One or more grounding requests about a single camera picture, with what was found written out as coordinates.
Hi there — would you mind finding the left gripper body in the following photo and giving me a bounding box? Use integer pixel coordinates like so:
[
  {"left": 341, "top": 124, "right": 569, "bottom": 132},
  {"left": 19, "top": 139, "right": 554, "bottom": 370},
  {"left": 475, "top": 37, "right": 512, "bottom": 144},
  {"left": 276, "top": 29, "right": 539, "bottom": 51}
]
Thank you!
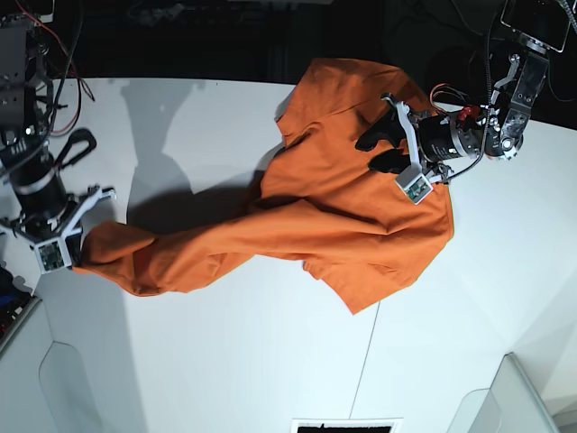
[{"left": 380, "top": 93, "right": 455, "bottom": 185}]

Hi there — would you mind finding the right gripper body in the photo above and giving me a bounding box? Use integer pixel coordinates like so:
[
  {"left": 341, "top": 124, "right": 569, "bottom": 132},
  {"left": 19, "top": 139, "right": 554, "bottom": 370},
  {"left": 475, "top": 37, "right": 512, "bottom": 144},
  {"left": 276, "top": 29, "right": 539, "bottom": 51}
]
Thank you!
[{"left": 1, "top": 178, "right": 116, "bottom": 252}]

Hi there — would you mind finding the orange t-shirt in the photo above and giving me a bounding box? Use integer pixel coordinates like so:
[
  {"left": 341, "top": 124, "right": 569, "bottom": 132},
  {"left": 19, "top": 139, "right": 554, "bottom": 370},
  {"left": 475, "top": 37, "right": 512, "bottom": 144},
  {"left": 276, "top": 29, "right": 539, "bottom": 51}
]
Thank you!
[{"left": 78, "top": 59, "right": 454, "bottom": 313}]

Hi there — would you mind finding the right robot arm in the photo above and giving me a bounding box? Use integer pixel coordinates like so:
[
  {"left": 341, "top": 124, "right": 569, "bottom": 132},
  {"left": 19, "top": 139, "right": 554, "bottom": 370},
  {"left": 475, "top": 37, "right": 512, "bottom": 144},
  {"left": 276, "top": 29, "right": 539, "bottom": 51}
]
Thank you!
[{"left": 1, "top": 1, "right": 115, "bottom": 273}]

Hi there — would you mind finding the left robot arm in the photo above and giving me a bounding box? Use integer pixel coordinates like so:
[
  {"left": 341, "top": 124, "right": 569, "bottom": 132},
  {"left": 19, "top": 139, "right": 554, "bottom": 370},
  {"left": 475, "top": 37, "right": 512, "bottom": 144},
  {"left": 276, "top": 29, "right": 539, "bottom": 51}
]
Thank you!
[{"left": 355, "top": 1, "right": 576, "bottom": 185}]

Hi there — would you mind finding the blue black clutter bin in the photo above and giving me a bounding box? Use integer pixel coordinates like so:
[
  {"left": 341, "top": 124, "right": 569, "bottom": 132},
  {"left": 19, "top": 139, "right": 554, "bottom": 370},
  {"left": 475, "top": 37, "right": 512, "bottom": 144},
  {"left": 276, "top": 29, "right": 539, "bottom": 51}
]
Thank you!
[{"left": 0, "top": 265, "right": 33, "bottom": 341}]

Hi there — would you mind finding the grey panel bottom left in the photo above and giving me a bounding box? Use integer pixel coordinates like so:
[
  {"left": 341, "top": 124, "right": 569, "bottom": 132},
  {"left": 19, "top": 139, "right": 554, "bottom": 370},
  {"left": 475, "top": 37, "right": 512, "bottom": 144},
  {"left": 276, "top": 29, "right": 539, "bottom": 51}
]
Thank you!
[{"left": 0, "top": 295, "right": 150, "bottom": 433}]

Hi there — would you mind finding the grey panel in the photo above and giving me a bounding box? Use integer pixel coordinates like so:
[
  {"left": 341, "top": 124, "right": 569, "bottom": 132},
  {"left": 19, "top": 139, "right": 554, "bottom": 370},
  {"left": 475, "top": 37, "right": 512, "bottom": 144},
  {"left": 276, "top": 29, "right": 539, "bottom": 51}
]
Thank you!
[
  {"left": 447, "top": 353, "right": 558, "bottom": 433},
  {"left": 0, "top": 295, "right": 150, "bottom": 433}
]

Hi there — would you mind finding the black white marker card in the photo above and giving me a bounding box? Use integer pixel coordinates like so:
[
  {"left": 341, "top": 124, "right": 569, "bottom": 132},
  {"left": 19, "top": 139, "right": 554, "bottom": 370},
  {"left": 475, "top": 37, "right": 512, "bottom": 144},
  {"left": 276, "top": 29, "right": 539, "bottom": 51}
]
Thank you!
[{"left": 289, "top": 418, "right": 403, "bottom": 433}]

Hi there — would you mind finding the grey panel bottom right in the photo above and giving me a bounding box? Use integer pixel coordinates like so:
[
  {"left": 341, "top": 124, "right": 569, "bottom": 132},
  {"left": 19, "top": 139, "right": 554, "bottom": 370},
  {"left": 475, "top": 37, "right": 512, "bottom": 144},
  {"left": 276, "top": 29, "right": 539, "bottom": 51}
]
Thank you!
[{"left": 447, "top": 353, "right": 558, "bottom": 433}]

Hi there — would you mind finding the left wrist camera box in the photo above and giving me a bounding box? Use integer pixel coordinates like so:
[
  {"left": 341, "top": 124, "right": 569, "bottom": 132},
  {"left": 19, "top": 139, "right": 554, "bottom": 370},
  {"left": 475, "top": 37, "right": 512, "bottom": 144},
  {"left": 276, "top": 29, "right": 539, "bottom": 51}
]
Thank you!
[{"left": 395, "top": 166, "right": 433, "bottom": 205}]

